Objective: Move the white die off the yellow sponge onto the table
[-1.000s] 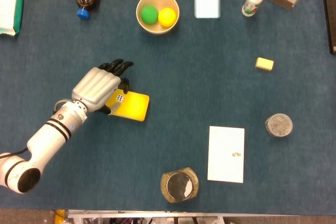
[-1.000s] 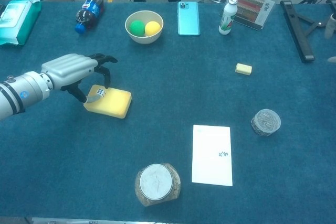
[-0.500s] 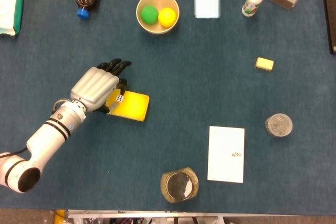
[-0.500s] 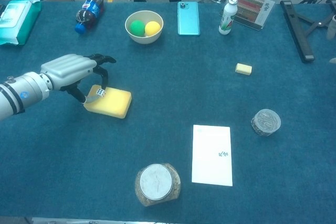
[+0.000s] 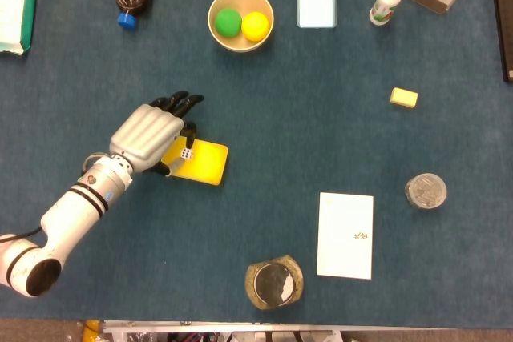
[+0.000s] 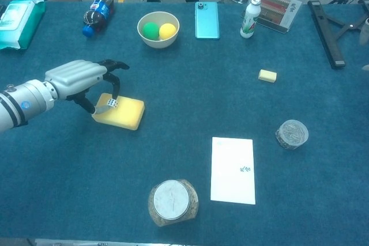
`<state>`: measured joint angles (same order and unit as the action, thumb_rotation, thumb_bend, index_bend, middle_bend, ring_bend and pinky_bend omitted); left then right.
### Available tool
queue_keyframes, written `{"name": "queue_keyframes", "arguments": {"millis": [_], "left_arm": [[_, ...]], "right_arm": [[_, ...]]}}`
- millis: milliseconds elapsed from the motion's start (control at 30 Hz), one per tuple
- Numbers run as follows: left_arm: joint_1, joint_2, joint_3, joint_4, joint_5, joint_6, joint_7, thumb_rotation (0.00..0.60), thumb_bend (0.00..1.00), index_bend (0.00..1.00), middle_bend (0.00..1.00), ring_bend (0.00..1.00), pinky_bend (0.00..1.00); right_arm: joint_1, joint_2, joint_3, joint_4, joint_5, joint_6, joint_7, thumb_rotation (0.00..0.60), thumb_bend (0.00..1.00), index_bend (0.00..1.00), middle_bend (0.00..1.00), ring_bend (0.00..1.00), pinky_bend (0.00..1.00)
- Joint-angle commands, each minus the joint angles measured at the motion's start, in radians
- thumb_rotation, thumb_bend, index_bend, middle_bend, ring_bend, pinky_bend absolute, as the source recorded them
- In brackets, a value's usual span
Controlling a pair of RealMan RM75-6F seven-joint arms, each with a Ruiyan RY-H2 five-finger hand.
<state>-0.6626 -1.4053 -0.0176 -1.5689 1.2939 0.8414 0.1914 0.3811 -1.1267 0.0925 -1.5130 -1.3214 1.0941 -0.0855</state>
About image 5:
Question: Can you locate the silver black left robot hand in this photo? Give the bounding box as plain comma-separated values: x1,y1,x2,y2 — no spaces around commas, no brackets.
108,91,206,179

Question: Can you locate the yellow rectangular tray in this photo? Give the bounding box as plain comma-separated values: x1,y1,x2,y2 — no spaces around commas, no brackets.
160,135,229,187

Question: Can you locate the green ball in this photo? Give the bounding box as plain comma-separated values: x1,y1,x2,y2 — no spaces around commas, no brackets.
214,8,244,38

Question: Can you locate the yellow ball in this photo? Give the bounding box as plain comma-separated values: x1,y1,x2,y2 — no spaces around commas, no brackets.
240,11,269,42

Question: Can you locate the beige round bowl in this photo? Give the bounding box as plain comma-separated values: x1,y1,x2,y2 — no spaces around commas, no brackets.
207,0,276,53

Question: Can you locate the green white package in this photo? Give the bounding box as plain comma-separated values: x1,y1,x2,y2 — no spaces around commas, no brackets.
0,0,42,56

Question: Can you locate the glass jar with dark lid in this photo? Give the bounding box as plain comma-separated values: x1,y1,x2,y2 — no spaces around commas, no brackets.
244,254,305,312

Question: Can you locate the white card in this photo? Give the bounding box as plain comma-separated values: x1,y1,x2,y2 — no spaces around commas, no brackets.
316,191,374,280

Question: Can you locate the pale yellow eraser block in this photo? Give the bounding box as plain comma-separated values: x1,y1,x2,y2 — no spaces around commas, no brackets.
389,87,419,110

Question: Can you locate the white bottle green label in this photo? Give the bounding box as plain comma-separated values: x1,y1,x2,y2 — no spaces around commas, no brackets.
369,0,404,26

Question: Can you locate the clear round lidded jar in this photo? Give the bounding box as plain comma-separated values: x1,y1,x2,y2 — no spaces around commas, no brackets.
404,172,448,210

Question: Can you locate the black bar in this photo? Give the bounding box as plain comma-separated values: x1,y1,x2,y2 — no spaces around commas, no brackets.
491,0,513,82

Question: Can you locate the metal table frame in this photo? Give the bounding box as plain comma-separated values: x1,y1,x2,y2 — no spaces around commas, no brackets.
103,320,513,342

